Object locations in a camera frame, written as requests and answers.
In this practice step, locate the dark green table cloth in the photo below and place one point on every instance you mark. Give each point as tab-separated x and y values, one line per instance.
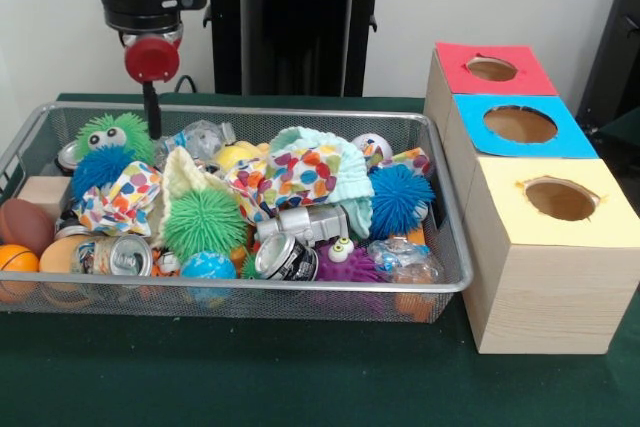
250	382
625	139

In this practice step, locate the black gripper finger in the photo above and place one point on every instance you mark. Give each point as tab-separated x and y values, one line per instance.
152	117

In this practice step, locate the white cloth with colourful dots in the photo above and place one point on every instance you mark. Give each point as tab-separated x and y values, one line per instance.
300	172

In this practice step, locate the wooden box with three holes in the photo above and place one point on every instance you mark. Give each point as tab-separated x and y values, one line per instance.
545	297

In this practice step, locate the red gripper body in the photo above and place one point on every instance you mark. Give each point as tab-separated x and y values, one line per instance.
151	59

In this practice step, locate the crushed clear plastic bottle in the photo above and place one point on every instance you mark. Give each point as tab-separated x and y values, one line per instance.
200	137

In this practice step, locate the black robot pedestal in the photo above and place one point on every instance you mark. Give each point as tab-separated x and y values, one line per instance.
300	22

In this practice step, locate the clear plastic packet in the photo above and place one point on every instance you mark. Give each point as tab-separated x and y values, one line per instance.
405	262

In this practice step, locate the green spiky rubber ball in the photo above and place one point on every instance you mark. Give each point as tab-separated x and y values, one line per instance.
205	222

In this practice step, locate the mint green cloth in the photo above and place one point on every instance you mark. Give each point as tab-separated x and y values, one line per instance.
350	172

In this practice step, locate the orange mini basketball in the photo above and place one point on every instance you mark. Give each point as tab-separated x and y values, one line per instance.
17	259

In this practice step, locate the purple spiky toy with eyes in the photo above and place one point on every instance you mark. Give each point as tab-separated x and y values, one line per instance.
345	267

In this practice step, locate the green spiky toy with eyes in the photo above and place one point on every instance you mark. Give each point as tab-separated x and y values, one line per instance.
115	132

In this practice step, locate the silver plastic toy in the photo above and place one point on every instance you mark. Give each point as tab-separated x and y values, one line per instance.
305	224

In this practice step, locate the blue spiky rubber ball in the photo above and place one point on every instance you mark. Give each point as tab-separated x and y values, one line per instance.
400	197

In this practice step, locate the black upright panel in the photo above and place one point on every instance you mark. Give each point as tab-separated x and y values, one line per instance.
615	47

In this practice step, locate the brown mini football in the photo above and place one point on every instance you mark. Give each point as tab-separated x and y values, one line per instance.
25	227

